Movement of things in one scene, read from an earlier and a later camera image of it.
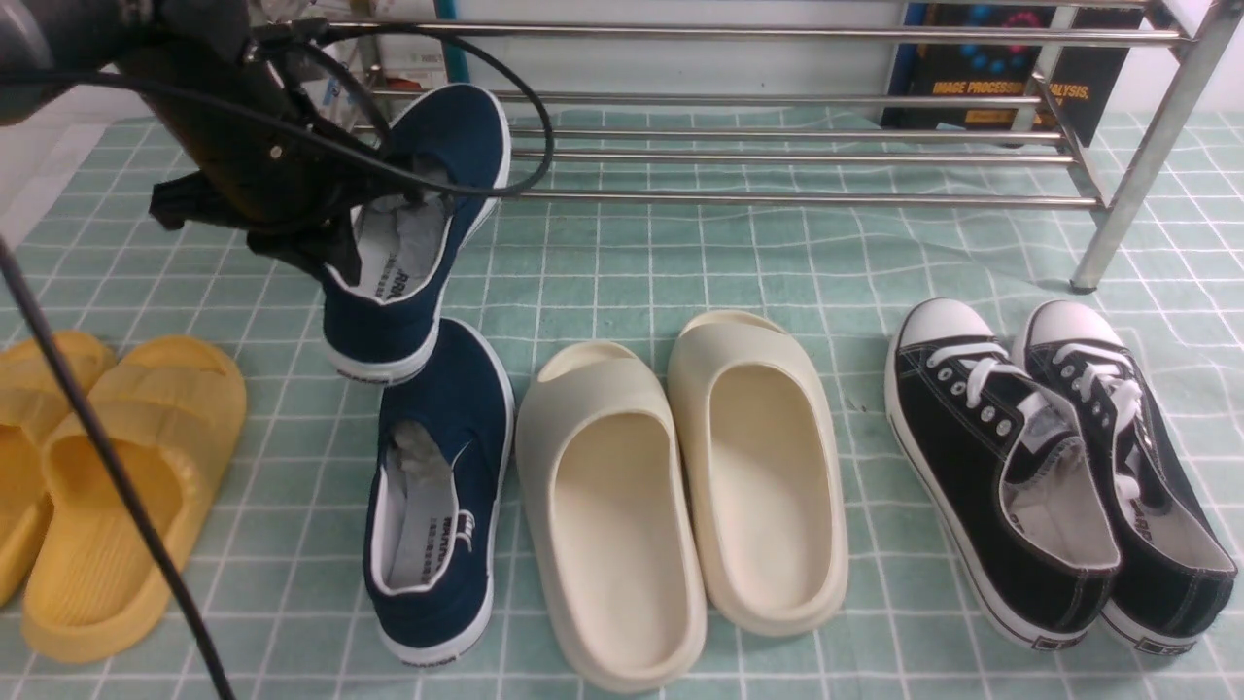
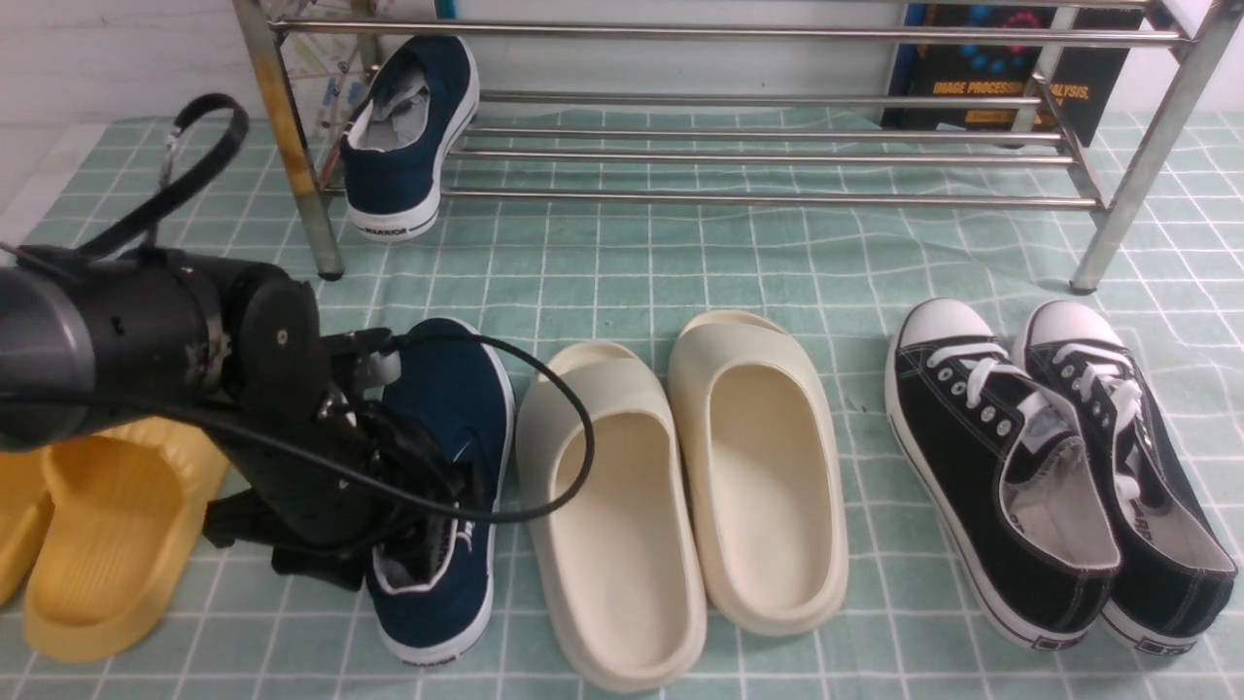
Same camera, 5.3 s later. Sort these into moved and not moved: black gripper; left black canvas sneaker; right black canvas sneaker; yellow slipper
Moved: black gripper
Not moved: yellow slipper; right black canvas sneaker; left black canvas sneaker
